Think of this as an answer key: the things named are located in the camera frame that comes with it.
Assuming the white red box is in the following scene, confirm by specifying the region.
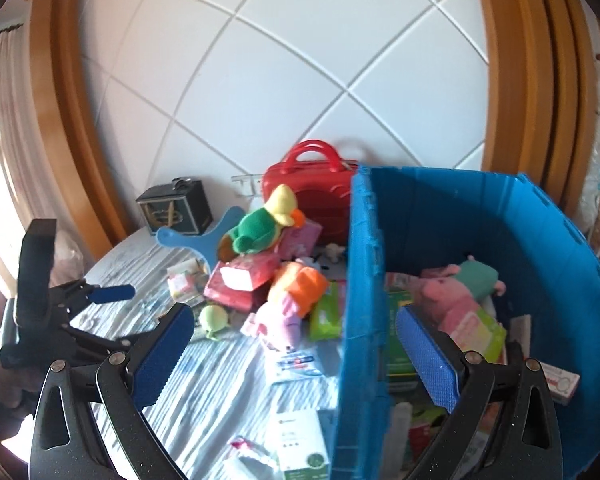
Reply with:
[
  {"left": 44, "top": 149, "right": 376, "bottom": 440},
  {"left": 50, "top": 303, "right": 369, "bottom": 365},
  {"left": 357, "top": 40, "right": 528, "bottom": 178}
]
[{"left": 541, "top": 363, "right": 580, "bottom": 405}]

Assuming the blue plastic hand fan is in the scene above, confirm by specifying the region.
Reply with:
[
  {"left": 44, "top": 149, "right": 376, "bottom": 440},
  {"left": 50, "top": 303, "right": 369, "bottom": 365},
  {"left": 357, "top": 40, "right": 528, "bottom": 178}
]
[{"left": 155, "top": 206, "right": 246, "bottom": 271}]

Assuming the white green medicine box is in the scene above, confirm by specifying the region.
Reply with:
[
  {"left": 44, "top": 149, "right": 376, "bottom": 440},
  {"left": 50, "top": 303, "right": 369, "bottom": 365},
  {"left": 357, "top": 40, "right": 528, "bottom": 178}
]
[{"left": 272, "top": 410, "right": 329, "bottom": 480}]

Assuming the pink white tube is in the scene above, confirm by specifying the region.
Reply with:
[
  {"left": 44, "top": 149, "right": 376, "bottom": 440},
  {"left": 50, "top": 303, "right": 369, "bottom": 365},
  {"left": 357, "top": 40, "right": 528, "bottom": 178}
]
[{"left": 228, "top": 436, "right": 277, "bottom": 467}]

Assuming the left gloved hand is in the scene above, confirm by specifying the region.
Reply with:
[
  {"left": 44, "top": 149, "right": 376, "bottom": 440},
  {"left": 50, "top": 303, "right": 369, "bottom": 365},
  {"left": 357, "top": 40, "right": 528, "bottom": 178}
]
[{"left": 0, "top": 359, "right": 41, "bottom": 419}]

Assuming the white pink small pack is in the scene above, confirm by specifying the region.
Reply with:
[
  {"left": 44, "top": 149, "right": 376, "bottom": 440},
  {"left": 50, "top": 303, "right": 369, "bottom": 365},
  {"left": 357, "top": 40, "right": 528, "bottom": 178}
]
[{"left": 166, "top": 258, "right": 209, "bottom": 307}]

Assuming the small green frog toy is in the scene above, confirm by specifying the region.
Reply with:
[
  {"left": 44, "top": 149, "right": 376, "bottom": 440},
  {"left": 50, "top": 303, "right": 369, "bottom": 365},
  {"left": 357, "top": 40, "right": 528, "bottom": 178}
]
[{"left": 198, "top": 304, "right": 228, "bottom": 340}]

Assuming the black gift box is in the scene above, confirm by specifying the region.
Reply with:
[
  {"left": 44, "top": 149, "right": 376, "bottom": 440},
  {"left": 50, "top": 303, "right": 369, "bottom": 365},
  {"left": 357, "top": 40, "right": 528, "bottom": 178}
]
[{"left": 135, "top": 177, "right": 213, "bottom": 235}]

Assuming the striped blue table cloth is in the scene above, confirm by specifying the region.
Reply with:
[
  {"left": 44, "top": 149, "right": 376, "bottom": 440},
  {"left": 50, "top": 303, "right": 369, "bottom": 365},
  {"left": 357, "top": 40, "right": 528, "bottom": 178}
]
[{"left": 75, "top": 229, "right": 343, "bottom": 479}]

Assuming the pink tissue pack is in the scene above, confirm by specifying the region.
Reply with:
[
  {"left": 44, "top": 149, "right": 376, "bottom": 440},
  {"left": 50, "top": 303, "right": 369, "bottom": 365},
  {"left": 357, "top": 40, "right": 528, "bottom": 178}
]
[{"left": 204, "top": 252, "right": 280, "bottom": 312}]

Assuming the beige window curtain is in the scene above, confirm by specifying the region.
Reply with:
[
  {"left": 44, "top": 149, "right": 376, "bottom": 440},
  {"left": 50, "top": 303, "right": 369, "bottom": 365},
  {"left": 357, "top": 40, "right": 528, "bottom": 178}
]
[{"left": 0, "top": 26, "right": 85, "bottom": 297}]

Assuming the pink pig plush in crate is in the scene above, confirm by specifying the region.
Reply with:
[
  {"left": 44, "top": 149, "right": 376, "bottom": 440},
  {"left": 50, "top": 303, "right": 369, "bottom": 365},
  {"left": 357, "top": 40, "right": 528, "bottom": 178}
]
[{"left": 413, "top": 256, "right": 506, "bottom": 326}]

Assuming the blue plastic storage crate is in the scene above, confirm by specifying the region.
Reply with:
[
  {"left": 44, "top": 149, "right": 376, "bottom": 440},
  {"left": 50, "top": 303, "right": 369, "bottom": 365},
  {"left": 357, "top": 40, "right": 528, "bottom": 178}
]
[{"left": 329, "top": 167, "right": 600, "bottom": 479}]

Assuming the green yellow duck plush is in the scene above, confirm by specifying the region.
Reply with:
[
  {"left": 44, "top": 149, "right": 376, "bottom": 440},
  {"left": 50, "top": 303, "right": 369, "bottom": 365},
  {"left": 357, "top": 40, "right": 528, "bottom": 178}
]
[{"left": 228, "top": 184, "right": 306, "bottom": 255}]

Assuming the pink pig orange plush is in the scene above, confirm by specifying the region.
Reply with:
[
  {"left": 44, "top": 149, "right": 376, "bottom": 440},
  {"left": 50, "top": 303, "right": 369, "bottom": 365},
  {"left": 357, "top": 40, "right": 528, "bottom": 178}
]
[{"left": 240, "top": 261, "right": 329, "bottom": 352}]

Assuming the white blue wipes pouch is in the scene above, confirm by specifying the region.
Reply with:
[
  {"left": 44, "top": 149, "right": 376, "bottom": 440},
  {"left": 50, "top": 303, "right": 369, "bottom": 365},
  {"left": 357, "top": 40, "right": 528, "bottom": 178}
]
[{"left": 265, "top": 344, "right": 341, "bottom": 385}]

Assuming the pink floral card box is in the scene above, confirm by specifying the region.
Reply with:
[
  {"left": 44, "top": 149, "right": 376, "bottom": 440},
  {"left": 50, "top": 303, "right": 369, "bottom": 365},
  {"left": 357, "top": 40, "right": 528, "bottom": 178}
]
[{"left": 276, "top": 220, "right": 323, "bottom": 260}]

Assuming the green wet wipes pack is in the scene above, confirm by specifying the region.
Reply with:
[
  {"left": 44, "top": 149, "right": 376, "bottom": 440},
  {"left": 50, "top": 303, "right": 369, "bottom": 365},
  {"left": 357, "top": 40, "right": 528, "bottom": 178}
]
[{"left": 309, "top": 281, "right": 347, "bottom": 341}]

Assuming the red toy suitcase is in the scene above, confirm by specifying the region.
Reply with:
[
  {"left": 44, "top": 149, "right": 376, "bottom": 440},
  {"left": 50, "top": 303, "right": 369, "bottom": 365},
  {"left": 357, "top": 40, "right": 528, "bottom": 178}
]
[{"left": 262, "top": 139, "right": 358, "bottom": 246}]

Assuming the white wall socket panel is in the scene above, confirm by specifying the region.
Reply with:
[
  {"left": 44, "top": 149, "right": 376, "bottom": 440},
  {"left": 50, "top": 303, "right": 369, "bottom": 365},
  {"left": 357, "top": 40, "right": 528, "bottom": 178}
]
[{"left": 230, "top": 174, "right": 263, "bottom": 197}]

